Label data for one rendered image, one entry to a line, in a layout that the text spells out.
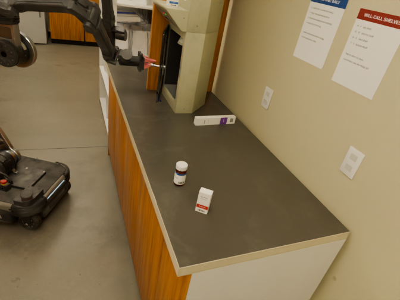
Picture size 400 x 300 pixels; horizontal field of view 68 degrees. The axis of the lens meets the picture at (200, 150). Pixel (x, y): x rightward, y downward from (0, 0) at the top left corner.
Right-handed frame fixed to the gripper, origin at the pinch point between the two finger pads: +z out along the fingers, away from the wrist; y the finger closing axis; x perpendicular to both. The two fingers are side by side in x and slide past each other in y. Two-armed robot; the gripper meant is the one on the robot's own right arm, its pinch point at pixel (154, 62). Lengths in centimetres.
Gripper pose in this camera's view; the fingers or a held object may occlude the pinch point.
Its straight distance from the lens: 180.7
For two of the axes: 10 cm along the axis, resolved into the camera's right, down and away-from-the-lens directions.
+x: -3.4, -5.4, 7.7
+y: 1.7, -8.4, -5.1
